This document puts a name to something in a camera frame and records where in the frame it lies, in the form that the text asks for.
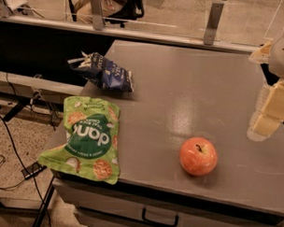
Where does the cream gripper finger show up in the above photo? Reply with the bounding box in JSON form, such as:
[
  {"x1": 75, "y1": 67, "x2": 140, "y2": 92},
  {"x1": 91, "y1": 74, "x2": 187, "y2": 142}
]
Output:
[
  {"x1": 247, "y1": 78, "x2": 284, "y2": 142},
  {"x1": 248, "y1": 39, "x2": 273, "y2": 64}
]

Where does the red apple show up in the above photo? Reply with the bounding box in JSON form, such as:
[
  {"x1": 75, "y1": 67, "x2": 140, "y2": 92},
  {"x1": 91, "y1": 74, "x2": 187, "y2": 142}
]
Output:
[{"x1": 178, "y1": 137, "x2": 218, "y2": 177}]

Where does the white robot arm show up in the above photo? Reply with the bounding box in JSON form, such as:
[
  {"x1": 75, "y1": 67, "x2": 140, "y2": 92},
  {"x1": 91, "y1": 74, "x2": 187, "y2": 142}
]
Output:
[{"x1": 247, "y1": 26, "x2": 284, "y2": 142}]

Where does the blue chip bag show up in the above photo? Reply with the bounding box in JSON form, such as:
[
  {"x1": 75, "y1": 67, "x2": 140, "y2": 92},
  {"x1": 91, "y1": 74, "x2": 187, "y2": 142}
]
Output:
[{"x1": 68, "y1": 52, "x2": 134, "y2": 92}]

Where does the green rice chip bag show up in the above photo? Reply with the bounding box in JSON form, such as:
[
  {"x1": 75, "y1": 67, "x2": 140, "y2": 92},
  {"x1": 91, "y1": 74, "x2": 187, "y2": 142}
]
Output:
[{"x1": 37, "y1": 96, "x2": 120, "y2": 184}]

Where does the black office chair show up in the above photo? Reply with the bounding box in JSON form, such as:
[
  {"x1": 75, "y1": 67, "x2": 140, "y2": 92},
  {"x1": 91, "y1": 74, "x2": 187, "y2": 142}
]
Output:
[{"x1": 104, "y1": 0, "x2": 145, "y2": 28}]

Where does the person in tan trousers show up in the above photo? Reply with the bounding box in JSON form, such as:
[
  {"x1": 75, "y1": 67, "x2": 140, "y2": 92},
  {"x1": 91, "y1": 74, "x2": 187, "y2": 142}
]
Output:
[{"x1": 74, "y1": 0, "x2": 127, "y2": 24}]

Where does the grey cabinet drawer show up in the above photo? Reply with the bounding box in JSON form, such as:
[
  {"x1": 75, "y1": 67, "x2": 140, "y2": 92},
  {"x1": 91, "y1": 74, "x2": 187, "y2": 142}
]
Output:
[{"x1": 53, "y1": 179, "x2": 276, "y2": 227}]

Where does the black power adapter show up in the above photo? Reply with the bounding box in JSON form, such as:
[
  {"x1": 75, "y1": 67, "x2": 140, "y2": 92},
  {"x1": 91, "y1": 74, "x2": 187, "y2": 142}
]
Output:
[{"x1": 21, "y1": 163, "x2": 46, "y2": 179}]

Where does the metal railing post right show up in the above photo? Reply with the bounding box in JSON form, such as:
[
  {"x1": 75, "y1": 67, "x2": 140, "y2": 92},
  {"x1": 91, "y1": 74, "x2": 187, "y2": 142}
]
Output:
[{"x1": 204, "y1": 2, "x2": 223, "y2": 46}]

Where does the metal railing post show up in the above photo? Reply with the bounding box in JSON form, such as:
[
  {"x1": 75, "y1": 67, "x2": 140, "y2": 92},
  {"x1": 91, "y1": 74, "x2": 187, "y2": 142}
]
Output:
[
  {"x1": 204, "y1": 2, "x2": 223, "y2": 46},
  {"x1": 90, "y1": 0, "x2": 105, "y2": 31}
]

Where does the metal railing post left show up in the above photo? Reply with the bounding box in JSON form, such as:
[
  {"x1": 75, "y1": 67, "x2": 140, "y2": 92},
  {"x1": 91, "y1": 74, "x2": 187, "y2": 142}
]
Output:
[{"x1": 90, "y1": 0, "x2": 105, "y2": 31}]

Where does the black drawer handle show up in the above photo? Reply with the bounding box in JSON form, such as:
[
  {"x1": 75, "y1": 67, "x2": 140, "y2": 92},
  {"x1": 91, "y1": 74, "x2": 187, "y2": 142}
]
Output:
[{"x1": 141, "y1": 208, "x2": 178, "y2": 227}]

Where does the black floor cable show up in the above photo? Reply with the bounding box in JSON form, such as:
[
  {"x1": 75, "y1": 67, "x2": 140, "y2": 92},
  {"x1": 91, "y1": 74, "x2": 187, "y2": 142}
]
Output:
[{"x1": 0, "y1": 111, "x2": 57, "y2": 227}]

